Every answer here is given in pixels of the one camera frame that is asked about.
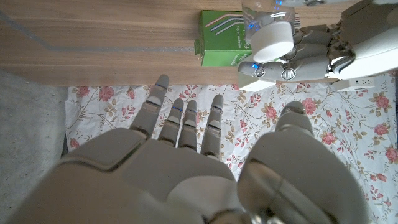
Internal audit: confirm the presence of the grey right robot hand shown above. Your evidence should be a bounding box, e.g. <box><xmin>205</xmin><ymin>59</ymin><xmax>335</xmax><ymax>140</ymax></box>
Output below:
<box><xmin>6</xmin><ymin>73</ymin><xmax>371</xmax><ymax>224</ymax></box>

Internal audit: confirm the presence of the clear white-capped medicine bottle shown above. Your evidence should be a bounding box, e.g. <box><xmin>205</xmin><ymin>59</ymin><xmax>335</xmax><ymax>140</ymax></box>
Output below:
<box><xmin>241</xmin><ymin>0</ymin><xmax>296</xmax><ymax>63</ymax></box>

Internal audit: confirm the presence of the white cube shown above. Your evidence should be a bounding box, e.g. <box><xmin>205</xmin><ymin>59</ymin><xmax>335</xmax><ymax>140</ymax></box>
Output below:
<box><xmin>236</xmin><ymin>55</ymin><xmax>277</xmax><ymax>93</ymax></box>

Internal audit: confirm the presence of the green flexible straws box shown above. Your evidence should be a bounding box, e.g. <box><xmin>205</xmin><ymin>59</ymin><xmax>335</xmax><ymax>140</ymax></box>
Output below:
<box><xmin>194</xmin><ymin>9</ymin><xmax>253</xmax><ymax>68</ymax></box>

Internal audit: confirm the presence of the floral backdrop cloth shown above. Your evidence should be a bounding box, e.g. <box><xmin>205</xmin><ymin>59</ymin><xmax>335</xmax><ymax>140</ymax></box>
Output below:
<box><xmin>64</xmin><ymin>71</ymin><xmax>398</xmax><ymax>224</ymax></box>

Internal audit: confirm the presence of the white power strip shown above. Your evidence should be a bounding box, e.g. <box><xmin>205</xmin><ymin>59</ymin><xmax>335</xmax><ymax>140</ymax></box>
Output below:
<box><xmin>331</xmin><ymin>76</ymin><xmax>376</xmax><ymax>92</ymax></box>

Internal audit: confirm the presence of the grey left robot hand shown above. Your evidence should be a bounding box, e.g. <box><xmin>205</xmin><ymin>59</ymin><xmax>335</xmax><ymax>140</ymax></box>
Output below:
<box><xmin>238</xmin><ymin>0</ymin><xmax>398</xmax><ymax>83</ymax></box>

